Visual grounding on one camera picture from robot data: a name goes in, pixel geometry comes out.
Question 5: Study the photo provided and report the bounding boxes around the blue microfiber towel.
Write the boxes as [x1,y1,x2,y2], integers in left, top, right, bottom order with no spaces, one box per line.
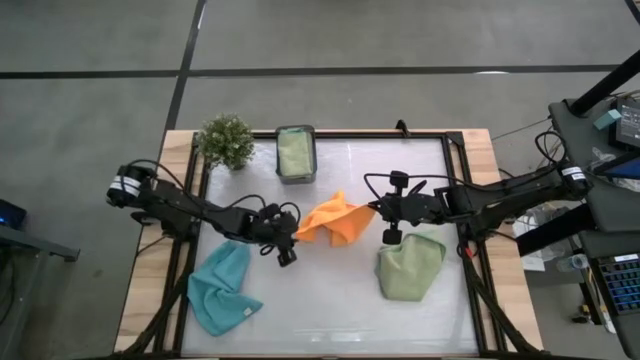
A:
[187,240,264,337]

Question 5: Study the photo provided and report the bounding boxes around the tablet with blue screen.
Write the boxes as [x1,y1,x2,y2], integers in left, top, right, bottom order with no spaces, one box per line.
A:
[589,149,640,194]

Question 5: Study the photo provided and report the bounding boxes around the small green potted plant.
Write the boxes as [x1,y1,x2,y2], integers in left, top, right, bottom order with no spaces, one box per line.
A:
[194,113,257,172]

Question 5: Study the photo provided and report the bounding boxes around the small teal box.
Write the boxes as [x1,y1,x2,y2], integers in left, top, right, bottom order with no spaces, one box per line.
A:
[593,108,623,131]

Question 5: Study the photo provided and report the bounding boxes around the black electronic device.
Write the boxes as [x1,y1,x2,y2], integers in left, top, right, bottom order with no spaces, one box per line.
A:
[609,97,640,151]

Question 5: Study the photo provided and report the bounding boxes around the black aluminium table frame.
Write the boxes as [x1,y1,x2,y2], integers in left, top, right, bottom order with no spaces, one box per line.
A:
[114,130,546,360]

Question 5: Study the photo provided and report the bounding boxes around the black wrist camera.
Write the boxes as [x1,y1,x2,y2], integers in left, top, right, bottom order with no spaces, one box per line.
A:
[244,212,276,244]
[412,192,449,224]

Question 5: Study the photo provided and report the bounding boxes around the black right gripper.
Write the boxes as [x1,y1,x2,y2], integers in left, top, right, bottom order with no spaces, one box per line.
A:
[368,170,419,246]

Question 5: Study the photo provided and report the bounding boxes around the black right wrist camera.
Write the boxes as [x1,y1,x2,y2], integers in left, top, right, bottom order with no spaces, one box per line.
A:
[412,192,449,224]

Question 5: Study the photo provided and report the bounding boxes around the clear water bottle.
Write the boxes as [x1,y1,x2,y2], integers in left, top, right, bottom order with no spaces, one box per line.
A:
[557,253,591,274]

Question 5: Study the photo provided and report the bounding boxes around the white paper sheet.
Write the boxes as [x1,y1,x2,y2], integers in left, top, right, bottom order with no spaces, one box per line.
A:
[512,205,551,274]

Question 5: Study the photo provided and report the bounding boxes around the grey metal bench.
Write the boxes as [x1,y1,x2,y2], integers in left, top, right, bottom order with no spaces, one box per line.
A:
[0,222,81,360]

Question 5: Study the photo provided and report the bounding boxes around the blue compartment box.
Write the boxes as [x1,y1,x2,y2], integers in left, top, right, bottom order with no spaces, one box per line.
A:
[597,253,640,316]

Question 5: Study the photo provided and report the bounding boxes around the black pole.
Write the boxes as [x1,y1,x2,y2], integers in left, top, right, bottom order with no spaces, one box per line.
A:
[569,49,640,117]

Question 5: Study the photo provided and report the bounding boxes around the black device with blue light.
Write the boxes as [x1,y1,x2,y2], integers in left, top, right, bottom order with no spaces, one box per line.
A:
[0,198,27,230]

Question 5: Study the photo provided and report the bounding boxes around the orange microfiber towel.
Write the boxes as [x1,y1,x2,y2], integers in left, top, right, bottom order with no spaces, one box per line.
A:
[294,189,377,249]

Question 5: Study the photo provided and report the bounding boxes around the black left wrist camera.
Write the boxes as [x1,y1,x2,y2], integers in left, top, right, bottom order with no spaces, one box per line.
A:
[244,212,276,244]

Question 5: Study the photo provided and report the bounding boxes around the pale green microfiber towel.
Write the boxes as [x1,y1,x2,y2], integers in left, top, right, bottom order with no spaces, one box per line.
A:
[277,128,314,179]

